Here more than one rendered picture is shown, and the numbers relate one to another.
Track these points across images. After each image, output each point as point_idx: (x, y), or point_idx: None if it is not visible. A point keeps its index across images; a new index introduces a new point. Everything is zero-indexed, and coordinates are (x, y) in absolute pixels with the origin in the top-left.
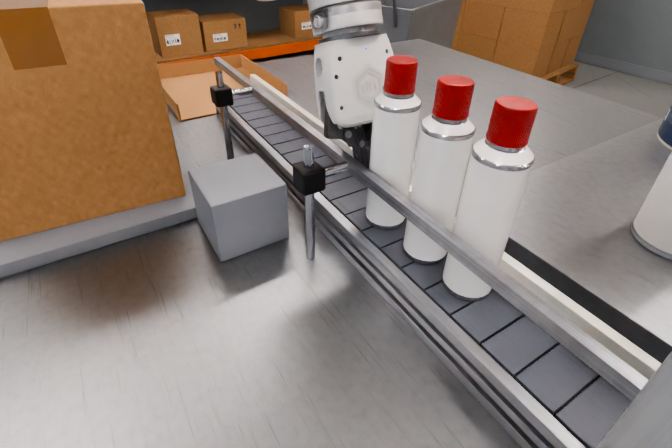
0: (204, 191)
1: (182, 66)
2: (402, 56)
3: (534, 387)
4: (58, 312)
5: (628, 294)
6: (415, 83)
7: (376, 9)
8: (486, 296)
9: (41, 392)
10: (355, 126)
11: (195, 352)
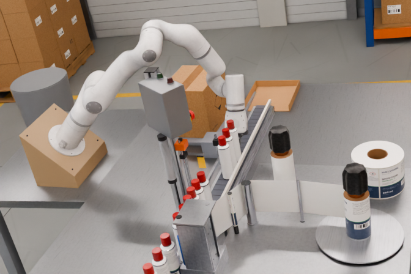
0: (203, 138)
1: (270, 82)
2: (231, 120)
3: (212, 191)
4: None
5: None
6: (232, 126)
7: (236, 106)
8: (227, 179)
9: (159, 166)
10: None
11: (182, 170)
